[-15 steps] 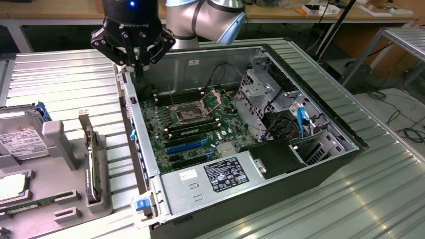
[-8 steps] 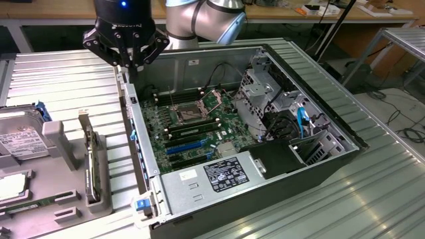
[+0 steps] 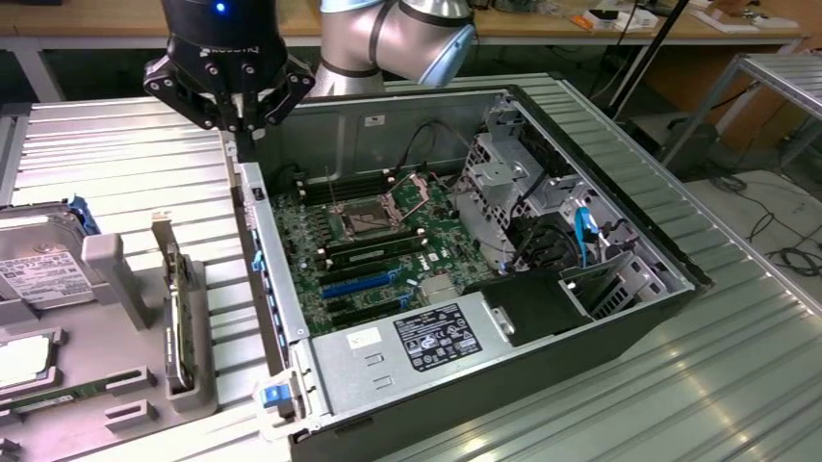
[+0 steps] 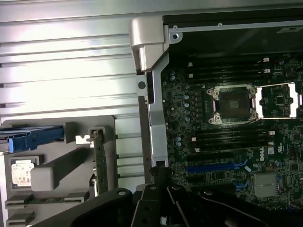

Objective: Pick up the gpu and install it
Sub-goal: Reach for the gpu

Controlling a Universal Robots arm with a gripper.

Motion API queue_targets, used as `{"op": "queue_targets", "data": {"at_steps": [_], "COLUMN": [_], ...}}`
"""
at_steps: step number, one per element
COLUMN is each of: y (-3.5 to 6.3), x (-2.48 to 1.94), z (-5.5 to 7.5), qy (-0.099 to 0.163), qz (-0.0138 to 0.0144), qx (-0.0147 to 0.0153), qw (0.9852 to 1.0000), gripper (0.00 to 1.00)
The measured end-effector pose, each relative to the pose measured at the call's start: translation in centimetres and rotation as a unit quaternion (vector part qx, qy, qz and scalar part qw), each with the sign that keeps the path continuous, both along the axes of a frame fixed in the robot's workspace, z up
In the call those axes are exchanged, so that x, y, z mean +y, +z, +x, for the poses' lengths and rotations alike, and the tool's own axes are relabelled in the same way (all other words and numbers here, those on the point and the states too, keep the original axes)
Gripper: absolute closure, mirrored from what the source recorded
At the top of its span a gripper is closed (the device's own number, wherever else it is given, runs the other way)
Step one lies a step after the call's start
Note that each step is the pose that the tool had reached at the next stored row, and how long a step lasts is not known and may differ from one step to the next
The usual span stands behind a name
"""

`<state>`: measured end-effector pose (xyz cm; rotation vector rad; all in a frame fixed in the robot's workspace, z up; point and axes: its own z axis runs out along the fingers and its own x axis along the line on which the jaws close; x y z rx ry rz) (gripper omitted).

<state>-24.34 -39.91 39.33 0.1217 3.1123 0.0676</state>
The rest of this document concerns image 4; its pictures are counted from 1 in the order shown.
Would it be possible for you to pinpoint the blue expansion slot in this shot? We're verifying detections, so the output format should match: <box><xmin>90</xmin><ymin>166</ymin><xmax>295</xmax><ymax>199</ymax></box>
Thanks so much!
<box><xmin>187</xmin><ymin>165</ymin><xmax>248</xmax><ymax>173</ymax></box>

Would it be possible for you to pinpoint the grey plastic parts rack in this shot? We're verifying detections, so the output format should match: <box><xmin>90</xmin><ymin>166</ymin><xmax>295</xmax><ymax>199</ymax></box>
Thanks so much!
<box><xmin>0</xmin><ymin>115</ymin><xmax>119</xmax><ymax>227</ymax></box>

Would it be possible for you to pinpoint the silver chipset heatsink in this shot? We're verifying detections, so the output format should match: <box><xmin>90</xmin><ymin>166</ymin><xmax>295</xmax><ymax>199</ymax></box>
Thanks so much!
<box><xmin>253</xmin><ymin>172</ymin><xmax>279</xmax><ymax>198</ymax></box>

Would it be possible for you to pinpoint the green RAM stick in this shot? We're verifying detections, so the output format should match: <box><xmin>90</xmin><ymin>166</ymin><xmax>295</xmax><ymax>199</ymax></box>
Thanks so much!
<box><xmin>21</xmin><ymin>197</ymin><xmax>71</xmax><ymax>204</ymax></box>

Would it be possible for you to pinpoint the open black PC case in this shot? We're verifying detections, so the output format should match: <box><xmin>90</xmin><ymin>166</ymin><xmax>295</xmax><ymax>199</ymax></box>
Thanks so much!
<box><xmin>129</xmin><ymin>14</ymin><xmax>303</xmax><ymax>227</ymax></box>

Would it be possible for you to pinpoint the CPU socket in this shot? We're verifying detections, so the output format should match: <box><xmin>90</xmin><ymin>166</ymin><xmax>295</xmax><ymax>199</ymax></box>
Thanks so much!
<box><xmin>205</xmin><ymin>86</ymin><xmax>259</xmax><ymax>124</ymax></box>

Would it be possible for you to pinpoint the green motherboard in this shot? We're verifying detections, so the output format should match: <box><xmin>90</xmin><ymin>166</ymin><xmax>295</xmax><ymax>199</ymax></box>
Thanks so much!
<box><xmin>162</xmin><ymin>53</ymin><xmax>303</xmax><ymax>215</ymax></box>

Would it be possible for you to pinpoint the silver CPU chip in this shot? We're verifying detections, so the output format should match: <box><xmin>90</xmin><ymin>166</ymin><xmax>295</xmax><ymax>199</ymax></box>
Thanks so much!
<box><xmin>10</xmin><ymin>158</ymin><xmax>35</xmax><ymax>187</ymax></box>

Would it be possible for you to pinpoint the metal socket cover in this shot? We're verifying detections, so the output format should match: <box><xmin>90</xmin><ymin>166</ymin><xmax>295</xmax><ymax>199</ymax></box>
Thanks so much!
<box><xmin>252</xmin><ymin>82</ymin><xmax>303</xmax><ymax>119</ymax></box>

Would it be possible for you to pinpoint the hard disk blue carrier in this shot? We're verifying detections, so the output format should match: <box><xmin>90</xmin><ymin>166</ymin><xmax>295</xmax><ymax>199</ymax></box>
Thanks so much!
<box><xmin>0</xmin><ymin>122</ymin><xmax>65</xmax><ymax>153</ymax></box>

